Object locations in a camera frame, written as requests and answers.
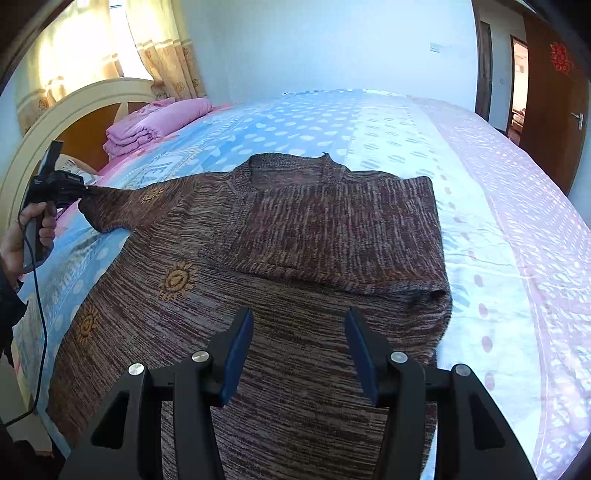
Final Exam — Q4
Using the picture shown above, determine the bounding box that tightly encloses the person's left hand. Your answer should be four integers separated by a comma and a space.
0, 202, 57, 289

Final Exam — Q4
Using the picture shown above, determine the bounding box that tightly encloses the brown wooden door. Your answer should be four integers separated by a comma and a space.
521, 11, 591, 195

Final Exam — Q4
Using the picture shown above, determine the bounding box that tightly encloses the white pillow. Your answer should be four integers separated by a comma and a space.
55, 154, 100, 177

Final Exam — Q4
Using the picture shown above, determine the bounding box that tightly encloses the yellow patterned curtain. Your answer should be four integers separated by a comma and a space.
14, 0, 207, 134

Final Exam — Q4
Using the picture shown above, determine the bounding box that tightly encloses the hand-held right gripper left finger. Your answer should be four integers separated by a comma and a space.
58, 307, 254, 480

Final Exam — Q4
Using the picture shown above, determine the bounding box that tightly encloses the person's left forearm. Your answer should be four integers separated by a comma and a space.
0, 270, 29, 370

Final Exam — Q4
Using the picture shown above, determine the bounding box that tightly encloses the cream arched headboard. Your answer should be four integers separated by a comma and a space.
0, 78, 160, 287

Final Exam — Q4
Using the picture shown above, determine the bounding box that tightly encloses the brown door frame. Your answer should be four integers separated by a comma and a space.
472, 0, 495, 123

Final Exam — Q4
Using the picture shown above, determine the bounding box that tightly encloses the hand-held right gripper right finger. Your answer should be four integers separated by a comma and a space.
344, 307, 539, 480

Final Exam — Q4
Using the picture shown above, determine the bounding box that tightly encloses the blue and pink patterned bedsheet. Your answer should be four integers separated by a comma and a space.
11, 88, 591, 480

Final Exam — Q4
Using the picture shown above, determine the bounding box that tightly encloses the folded pink blanket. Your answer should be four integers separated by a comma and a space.
102, 97, 214, 160

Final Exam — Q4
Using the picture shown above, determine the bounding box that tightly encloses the brown knitted sweater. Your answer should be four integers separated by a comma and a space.
46, 154, 453, 480

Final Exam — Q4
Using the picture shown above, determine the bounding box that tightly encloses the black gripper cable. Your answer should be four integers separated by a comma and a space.
0, 222, 49, 428

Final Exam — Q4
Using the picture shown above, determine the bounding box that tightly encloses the red paper door decoration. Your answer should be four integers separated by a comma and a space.
549, 42, 574, 75

